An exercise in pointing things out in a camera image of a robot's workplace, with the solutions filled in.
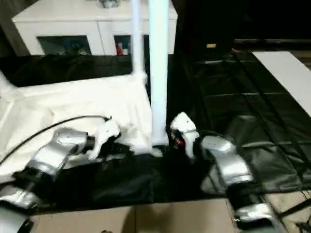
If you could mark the white plastic table top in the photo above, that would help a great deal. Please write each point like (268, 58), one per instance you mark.
(73, 102)

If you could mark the white plastic table leg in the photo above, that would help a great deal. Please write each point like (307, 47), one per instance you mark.
(7, 85)
(158, 72)
(138, 36)

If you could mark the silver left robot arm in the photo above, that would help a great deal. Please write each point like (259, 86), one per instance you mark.
(53, 150)

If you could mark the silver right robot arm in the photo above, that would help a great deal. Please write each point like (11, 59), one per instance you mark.
(230, 160)

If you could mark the black mat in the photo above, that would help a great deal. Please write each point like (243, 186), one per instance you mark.
(243, 109)

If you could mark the small yellow tag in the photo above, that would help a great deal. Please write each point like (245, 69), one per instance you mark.
(211, 45)

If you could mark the white flat panel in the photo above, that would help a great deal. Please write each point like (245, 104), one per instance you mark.
(286, 72)

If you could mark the white cabinet with glass doors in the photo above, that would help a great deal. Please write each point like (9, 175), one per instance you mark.
(73, 21)

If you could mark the black metal bar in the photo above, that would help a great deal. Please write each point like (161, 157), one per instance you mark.
(272, 41)

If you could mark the dark crumpled plastic bag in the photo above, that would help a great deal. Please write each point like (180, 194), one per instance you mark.
(109, 3)

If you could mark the grey curtain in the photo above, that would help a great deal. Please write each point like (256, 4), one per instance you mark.
(9, 31)

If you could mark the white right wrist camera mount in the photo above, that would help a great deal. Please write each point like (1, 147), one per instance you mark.
(184, 123)

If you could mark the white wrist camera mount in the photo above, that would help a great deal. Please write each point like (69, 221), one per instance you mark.
(107, 131)
(184, 123)

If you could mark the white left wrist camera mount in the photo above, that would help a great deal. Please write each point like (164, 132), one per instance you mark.
(107, 131)

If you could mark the black folding table frame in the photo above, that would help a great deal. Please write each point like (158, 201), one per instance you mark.
(294, 210)

